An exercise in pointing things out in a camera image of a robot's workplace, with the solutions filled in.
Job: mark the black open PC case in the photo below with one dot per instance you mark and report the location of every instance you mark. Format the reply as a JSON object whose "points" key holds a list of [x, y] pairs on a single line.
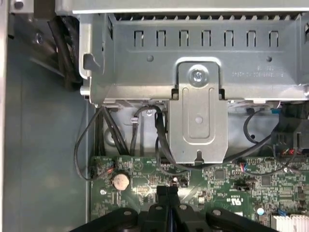
{"points": [[48, 145]]}

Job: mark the green motherboard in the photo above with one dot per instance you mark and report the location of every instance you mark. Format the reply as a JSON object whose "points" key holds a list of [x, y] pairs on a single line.
{"points": [[217, 193]]}

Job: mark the silver metal bracket plate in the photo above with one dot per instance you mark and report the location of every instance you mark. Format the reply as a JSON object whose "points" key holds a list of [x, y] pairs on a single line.
{"points": [[198, 135]]}

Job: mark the white finned heat sink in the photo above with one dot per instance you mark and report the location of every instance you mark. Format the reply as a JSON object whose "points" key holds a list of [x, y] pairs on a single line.
{"points": [[289, 223]]}

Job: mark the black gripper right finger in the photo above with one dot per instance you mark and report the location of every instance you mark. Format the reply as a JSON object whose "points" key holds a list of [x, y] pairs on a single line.
{"points": [[177, 215]]}

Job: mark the round coin battery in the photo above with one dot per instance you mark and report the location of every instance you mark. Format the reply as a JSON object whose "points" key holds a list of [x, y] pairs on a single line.
{"points": [[120, 181]]}

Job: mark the black power connector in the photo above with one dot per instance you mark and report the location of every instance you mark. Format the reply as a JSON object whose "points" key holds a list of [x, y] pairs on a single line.
{"points": [[293, 130]]}

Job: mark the silver metal drive cage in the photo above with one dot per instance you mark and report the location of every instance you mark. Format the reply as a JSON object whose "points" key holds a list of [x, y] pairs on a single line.
{"points": [[144, 62]]}

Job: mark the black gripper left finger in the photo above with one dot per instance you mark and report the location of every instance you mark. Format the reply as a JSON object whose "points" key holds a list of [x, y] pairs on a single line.
{"points": [[161, 212]]}

